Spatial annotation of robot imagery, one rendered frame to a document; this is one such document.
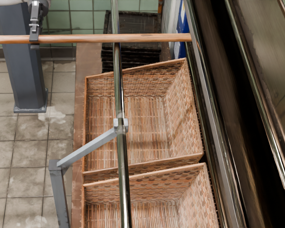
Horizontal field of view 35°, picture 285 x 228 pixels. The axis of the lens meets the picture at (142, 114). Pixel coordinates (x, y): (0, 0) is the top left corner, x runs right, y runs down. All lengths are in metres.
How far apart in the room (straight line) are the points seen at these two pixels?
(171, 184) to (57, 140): 1.20
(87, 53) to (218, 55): 1.32
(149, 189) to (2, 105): 1.53
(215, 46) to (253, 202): 0.51
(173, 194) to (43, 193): 0.98
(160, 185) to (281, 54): 0.87
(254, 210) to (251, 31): 0.50
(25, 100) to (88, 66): 0.66
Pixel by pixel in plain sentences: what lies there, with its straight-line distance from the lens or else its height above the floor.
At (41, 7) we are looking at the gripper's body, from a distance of 1.81.
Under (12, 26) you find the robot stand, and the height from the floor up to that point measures 0.69.
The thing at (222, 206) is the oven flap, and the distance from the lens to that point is 1.54.
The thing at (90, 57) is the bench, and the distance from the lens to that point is 2.51.
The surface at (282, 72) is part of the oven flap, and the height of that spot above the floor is 1.54.
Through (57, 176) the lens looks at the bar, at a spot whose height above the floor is 0.91.
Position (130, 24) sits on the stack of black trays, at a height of 0.83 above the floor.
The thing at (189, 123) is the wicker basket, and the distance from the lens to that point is 1.94.
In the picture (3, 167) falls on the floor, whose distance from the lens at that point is 2.80.
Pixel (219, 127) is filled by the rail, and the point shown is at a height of 1.43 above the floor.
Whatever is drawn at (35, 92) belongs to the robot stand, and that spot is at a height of 0.18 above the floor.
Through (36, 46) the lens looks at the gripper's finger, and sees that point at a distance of 1.68.
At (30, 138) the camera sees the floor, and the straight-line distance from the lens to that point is 2.90.
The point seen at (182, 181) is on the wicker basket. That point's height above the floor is 0.74.
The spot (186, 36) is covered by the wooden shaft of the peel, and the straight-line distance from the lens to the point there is 1.68.
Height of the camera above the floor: 2.26
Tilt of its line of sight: 49 degrees down
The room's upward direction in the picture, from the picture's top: 5 degrees clockwise
